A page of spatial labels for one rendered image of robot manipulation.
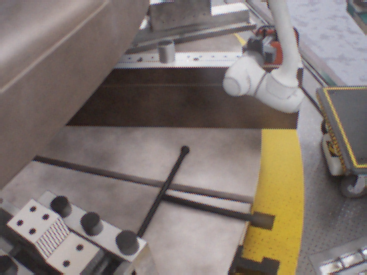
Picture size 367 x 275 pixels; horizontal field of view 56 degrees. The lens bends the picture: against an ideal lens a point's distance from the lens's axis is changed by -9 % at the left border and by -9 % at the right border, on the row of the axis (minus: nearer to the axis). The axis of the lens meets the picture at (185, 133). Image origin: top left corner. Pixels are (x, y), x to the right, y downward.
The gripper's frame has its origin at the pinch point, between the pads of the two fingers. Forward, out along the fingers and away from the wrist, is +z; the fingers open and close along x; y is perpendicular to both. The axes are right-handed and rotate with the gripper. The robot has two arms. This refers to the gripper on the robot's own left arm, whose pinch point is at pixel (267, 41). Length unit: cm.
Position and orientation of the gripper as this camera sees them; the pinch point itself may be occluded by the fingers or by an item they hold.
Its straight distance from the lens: 160.0
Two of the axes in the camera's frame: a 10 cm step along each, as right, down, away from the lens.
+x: 8.6, 2.6, -4.3
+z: 5.0, -6.1, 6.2
